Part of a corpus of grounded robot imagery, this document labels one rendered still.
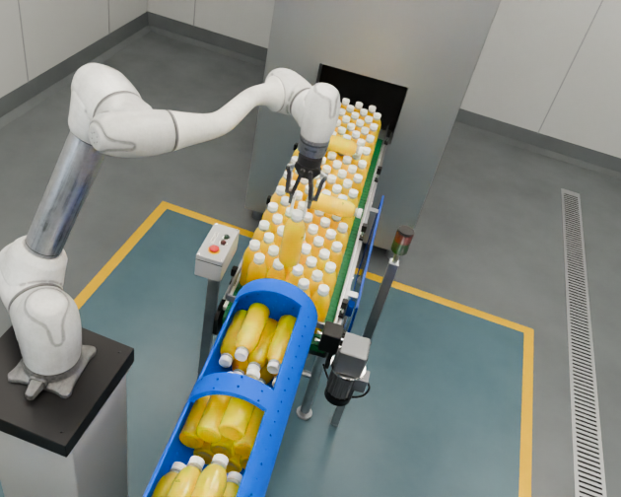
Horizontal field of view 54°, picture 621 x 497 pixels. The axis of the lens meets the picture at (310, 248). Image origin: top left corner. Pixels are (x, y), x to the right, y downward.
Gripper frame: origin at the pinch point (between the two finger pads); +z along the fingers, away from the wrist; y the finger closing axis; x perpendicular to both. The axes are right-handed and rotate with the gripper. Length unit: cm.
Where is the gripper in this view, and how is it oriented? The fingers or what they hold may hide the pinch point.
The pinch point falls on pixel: (299, 205)
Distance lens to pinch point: 197.1
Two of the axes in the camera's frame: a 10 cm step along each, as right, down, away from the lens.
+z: -1.9, 7.5, 6.4
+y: 9.6, 2.9, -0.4
